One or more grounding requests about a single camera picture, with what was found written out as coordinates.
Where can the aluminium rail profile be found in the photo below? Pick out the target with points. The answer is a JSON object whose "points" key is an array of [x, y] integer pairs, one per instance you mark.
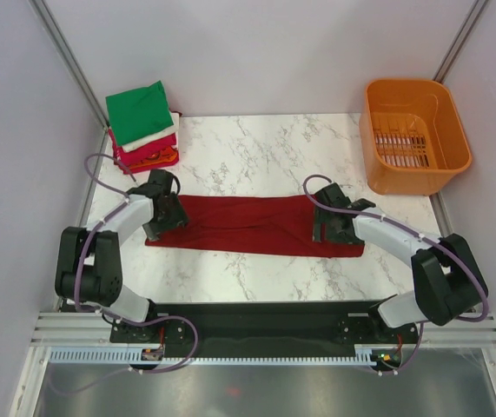
{"points": [[89, 330]]}

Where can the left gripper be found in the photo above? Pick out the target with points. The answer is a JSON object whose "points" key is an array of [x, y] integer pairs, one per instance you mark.
{"points": [[177, 218]]}

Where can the right aluminium frame post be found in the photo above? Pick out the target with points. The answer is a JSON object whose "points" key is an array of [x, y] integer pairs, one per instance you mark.
{"points": [[463, 34]]}

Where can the white folded t shirt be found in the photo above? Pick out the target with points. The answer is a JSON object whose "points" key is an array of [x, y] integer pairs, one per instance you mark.
{"points": [[156, 136]]}

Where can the aluminium frame post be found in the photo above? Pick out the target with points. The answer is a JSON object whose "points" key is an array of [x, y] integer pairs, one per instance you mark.
{"points": [[463, 34], [63, 48]]}

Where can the orange print folded t shirt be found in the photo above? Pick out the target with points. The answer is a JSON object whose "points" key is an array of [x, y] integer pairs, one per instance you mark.
{"points": [[166, 157]]}

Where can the orange plastic basket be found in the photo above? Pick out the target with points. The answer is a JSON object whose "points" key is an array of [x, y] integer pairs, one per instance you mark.
{"points": [[412, 139]]}

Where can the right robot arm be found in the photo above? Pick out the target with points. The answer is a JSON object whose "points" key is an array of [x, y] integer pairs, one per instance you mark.
{"points": [[446, 280]]}

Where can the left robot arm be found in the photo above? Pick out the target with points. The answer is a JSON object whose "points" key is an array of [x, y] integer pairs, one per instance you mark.
{"points": [[89, 264]]}

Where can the pink red folded t shirt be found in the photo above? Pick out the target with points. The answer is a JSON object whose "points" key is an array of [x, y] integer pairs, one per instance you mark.
{"points": [[130, 159]]}

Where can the dark red t shirt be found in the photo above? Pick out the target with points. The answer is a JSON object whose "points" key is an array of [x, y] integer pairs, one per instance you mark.
{"points": [[252, 225]]}

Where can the white slotted cable duct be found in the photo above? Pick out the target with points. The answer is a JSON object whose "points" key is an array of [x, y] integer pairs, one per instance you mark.
{"points": [[357, 356]]}

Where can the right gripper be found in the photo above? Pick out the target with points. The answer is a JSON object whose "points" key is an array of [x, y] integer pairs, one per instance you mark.
{"points": [[320, 218]]}

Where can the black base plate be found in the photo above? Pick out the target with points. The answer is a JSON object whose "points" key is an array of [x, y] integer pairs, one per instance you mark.
{"points": [[313, 327]]}

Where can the left aluminium frame post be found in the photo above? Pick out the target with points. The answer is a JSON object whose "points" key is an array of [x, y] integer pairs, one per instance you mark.
{"points": [[63, 48]]}

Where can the green folded t shirt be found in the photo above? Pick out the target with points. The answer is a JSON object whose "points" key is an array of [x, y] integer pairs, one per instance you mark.
{"points": [[136, 113]]}

